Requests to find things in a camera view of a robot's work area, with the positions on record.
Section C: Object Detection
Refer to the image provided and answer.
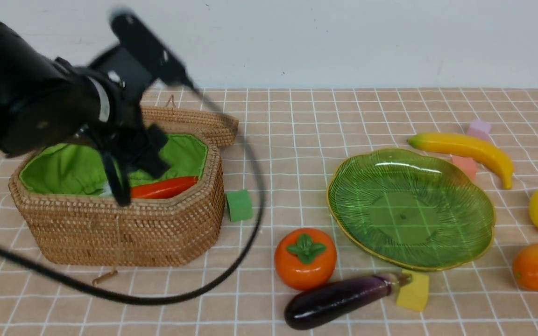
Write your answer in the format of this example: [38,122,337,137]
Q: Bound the green foam cube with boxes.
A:
[226,189,253,223]

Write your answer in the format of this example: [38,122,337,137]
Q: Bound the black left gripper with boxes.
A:
[54,44,170,208]

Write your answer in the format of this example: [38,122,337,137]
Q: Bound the woven wicker basket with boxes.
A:
[9,123,235,266]

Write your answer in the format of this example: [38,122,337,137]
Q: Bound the orange toy carrot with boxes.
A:
[131,176,198,199]

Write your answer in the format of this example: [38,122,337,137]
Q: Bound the black cable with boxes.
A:
[0,84,266,306]

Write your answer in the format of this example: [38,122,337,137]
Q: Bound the purple toy eggplant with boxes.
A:
[284,273,413,330]

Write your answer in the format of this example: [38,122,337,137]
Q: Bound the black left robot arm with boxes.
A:
[0,22,170,206]

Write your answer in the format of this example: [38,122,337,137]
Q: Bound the light purple foam cube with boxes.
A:
[466,119,492,142]

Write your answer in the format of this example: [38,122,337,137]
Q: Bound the yellow foam cube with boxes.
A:
[396,270,430,311]

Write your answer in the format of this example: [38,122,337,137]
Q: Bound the green glass plate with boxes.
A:
[326,147,496,272]

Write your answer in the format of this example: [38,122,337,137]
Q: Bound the pink foam cube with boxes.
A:
[451,155,478,181]

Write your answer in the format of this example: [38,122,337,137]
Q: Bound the yellow toy banana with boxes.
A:
[406,133,514,190]

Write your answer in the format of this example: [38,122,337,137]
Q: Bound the woven basket lid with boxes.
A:
[141,94,239,147]

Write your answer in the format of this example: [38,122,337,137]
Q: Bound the orange toy persimmon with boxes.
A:
[274,227,337,291]

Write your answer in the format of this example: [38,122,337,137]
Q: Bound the wooden basket toggle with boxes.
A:
[92,269,118,286]

